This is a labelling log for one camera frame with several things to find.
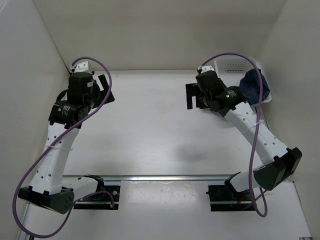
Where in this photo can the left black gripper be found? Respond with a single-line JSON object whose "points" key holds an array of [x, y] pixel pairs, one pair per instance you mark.
{"points": [[102, 93]]}

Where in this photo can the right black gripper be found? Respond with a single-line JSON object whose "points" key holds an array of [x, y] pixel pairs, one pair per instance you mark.
{"points": [[193, 90]]}

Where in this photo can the dark blue denim trousers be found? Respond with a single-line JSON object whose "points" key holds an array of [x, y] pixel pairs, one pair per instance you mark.
{"points": [[249, 87]]}

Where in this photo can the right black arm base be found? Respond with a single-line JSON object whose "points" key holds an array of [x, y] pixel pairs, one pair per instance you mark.
{"points": [[224, 198]]}

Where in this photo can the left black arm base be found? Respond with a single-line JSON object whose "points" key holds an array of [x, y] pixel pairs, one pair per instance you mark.
{"points": [[100, 195]]}

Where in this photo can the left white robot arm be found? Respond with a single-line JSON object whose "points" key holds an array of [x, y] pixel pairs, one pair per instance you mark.
{"points": [[46, 189]]}

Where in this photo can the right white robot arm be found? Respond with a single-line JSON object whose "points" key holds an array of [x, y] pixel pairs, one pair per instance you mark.
{"points": [[278, 161]]}

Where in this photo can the white perforated plastic basket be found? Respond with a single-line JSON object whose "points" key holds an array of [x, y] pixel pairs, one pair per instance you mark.
{"points": [[231, 69]]}

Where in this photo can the aluminium rail frame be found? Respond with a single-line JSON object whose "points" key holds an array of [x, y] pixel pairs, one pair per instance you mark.
{"points": [[174, 208]]}

